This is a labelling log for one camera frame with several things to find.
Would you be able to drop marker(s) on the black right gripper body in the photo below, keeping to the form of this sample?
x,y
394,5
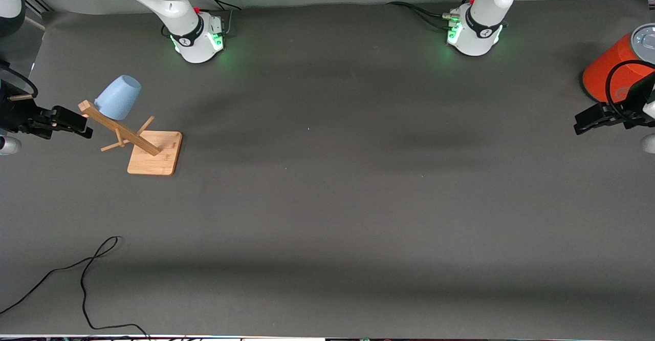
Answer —
x,y
11,111

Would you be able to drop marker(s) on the dark grey table mat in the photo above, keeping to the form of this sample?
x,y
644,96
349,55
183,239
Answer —
x,y
327,203

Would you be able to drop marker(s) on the light blue plastic cup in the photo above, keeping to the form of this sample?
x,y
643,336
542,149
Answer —
x,y
120,98

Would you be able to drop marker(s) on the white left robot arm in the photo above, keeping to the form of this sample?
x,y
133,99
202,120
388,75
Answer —
x,y
481,23

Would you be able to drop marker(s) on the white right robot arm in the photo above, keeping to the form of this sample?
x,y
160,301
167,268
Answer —
x,y
179,18

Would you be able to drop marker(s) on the wooden mug tree rack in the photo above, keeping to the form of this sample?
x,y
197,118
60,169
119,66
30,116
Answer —
x,y
156,162

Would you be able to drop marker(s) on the orange cylindrical container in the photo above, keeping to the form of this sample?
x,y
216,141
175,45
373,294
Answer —
x,y
609,67

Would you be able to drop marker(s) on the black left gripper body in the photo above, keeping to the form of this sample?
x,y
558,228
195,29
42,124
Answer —
x,y
636,100

